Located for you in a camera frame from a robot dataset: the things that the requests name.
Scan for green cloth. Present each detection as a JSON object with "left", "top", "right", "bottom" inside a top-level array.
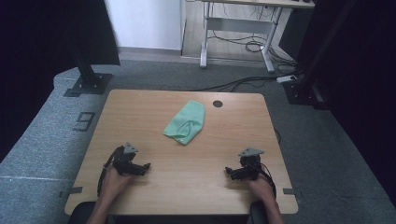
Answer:
[{"left": 163, "top": 99, "right": 206, "bottom": 147}]

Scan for person's right hand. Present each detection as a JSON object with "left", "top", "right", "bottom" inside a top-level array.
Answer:
[{"left": 247, "top": 176, "right": 276, "bottom": 203}]

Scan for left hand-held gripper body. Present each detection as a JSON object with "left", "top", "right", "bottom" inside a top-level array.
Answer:
[{"left": 108, "top": 142, "right": 139, "bottom": 176}]

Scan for black tape floor mark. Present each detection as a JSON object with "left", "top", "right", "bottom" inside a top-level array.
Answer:
[{"left": 72, "top": 111, "right": 96, "bottom": 133}]

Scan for black stand with base plate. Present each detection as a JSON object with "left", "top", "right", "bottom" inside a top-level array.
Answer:
[
  {"left": 64, "top": 36, "right": 114, "bottom": 98},
  {"left": 283, "top": 0, "right": 359, "bottom": 110}
]

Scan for person's right leg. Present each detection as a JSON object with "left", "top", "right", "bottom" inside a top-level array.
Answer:
[{"left": 249, "top": 200, "right": 269, "bottom": 224}]

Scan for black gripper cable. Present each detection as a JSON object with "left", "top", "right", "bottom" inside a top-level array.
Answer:
[
  {"left": 96, "top": 146, "right": 124, "bottom": 198},
  {"left": 256, "top": 161, "right": 278, "bottom": 200}
]

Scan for person's left leg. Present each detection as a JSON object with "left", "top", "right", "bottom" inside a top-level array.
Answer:
[{"left": 66, "top": 201, "right": 98, "bottom": 224}]

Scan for black curtain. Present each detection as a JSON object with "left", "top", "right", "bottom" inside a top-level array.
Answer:
[
  {"left": 0, "top": 0, "right": 121, "bottom": 163},
  {"left": 278, "top": 0, "right": 396, "bottom": 206}
]

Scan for person's leg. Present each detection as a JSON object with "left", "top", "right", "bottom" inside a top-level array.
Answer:
[
  {"left": 249, "top": 200, "right": 269, "bottom": 224},
  {"left": 66, "top": 201, "right": 98, "bottom": 224}
]

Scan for person's left hand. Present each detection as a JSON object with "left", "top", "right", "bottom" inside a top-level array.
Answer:
[{"left": 101, "top": 164, "right": 134, "bottom": 200}]

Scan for white power strip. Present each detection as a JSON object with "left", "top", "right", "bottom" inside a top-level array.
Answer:
[{"left": 276, "top": 75, "right": 299, "bottom": 84}]

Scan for grey tape strip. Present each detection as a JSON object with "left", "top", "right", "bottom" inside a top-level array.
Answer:
[
  {"left": 59, "top": 186, "right": 84, "bottom": 199},
  {"left": 282, "top": 188, "right": 303, "bottom": 199}
]

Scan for black cables on floor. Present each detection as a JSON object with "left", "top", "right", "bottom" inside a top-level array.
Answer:
[{"left": 190, "top": 68, "right": 302, "bottom": 93}]

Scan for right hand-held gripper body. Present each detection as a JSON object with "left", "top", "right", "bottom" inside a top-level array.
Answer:
[{"left": 238, "top": 147, "right": 265, "bottom": 181}]

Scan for black cable bundle under desk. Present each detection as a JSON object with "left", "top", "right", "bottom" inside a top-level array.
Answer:
[{"left": 207, "top": 29, "right": 297, "bottom": 67}]

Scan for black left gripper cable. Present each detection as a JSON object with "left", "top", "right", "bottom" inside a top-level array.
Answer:
[{"left": 96, "top": 146, "right": 124, "bottom": 198}]

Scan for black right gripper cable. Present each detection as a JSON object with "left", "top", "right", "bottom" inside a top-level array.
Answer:
[{"left": 256, "top": 161, "right": 278, "bottom": 200}]

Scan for white metal desk frame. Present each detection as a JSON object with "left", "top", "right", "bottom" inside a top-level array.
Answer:
[{"left": 186, "top": 0, "right": 316, "bottom": 74}]

